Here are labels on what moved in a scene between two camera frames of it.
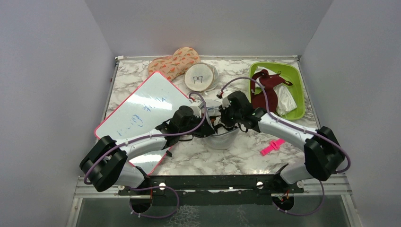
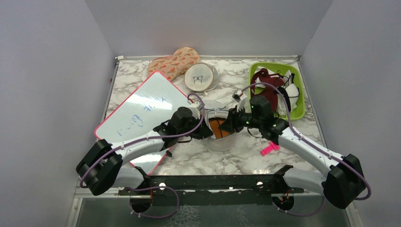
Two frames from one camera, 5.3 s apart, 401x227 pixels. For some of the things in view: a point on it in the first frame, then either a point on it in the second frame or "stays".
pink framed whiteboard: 150,105 stays
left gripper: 206,130 stays
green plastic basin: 289,72 stays
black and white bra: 217,123 to 290,91
